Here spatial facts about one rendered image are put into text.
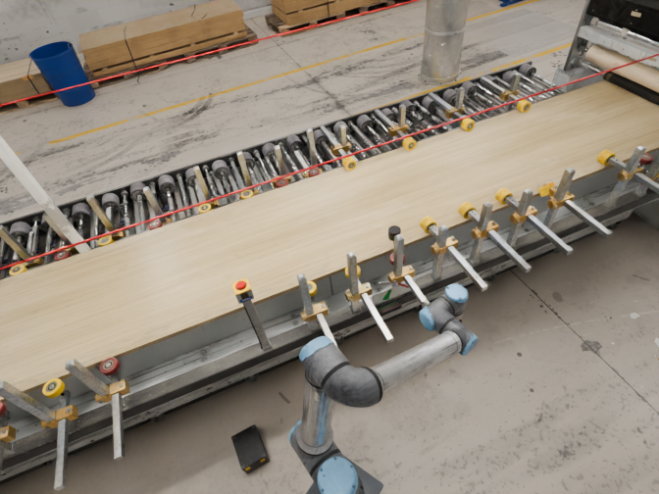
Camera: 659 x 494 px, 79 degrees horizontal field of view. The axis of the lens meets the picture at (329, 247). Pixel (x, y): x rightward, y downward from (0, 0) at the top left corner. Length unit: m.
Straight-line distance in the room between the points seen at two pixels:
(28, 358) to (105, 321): 0.36
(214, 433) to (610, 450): 2.29
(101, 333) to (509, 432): 2.30
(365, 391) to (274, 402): 1.62
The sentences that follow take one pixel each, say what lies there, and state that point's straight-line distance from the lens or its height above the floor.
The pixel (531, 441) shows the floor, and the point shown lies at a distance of 2.81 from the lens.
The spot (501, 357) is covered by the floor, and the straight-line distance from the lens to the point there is 2.99.
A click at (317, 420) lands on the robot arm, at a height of 1.10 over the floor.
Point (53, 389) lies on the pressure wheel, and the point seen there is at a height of 0.90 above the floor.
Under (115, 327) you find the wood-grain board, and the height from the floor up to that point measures 0.90.
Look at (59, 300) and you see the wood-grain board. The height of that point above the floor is 0.90.
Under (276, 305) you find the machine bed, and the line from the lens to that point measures 2.27.
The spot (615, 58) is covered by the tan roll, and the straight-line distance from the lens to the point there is 3.92.
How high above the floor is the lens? 2.56
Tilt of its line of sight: 48 degrees down
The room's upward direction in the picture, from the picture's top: 8 degrees counter-clockwise
